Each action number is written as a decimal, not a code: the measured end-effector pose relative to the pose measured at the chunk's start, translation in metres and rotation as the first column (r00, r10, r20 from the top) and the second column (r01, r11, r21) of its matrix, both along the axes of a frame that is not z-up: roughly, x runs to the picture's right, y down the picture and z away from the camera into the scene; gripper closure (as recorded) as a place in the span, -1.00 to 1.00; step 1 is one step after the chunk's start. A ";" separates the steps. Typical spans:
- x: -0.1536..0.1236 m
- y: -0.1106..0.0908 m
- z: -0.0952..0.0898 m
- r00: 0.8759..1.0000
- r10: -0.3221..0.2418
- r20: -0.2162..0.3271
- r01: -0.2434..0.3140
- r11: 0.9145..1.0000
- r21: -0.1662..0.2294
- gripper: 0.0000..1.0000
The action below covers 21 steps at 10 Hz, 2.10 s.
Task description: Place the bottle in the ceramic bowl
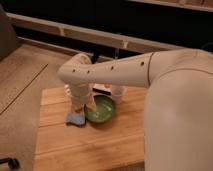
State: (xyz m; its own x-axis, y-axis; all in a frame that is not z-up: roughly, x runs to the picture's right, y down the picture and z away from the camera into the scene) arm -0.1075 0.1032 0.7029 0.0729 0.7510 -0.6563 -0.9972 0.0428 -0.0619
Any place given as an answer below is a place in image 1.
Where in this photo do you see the white shelf rail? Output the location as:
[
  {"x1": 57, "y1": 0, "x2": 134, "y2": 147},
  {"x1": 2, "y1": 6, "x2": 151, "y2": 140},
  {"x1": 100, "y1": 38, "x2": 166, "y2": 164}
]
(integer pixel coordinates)
[{"x1": 6, "y1": 12, "x2": 181, "y2": 53}]

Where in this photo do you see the wooden table board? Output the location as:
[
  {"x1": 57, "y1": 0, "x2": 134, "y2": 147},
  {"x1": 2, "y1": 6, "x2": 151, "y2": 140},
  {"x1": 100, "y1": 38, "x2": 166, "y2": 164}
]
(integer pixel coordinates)
[{"x1": 33, "y1": 87, "x2": 146, "y2": 171}]

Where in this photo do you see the black chair caster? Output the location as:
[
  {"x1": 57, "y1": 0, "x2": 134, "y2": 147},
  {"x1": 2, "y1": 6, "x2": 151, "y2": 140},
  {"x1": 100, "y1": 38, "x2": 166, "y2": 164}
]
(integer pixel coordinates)
[{"x1": 0, "y1": 158, "x2": 20, "y2": 169}]

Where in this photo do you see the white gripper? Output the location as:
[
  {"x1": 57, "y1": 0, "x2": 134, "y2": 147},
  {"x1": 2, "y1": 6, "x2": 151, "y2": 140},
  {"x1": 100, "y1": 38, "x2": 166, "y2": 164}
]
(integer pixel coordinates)
[{"x1": 69, "y1": 83, "x2": 97, "y2": 112}]

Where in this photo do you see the clear plastic cup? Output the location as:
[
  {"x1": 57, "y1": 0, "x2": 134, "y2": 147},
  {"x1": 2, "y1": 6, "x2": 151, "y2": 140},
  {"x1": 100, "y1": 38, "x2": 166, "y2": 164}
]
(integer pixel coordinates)
[{"x1": 111, "y1": 85, "x2": 124, "y2": 104}]

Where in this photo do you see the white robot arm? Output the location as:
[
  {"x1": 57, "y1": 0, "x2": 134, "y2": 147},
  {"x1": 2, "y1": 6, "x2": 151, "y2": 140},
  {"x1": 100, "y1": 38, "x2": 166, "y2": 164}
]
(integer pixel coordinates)
[{"x1": 58, "y1": 48, "x2": 213, "y2": 171}]

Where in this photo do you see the blue sponge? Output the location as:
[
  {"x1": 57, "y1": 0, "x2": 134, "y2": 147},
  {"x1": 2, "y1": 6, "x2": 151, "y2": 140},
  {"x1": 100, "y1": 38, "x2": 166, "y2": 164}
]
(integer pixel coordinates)
[{"x1": 65, "y1": 112, "x2": 86, "y2": 126}]

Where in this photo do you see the green ceramic bowl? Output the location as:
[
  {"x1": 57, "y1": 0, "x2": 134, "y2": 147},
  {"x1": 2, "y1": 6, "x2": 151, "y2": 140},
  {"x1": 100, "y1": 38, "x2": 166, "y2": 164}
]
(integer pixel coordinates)
[{"x1": 84, "y1": 95, "x2": 116, "y2": 123}]

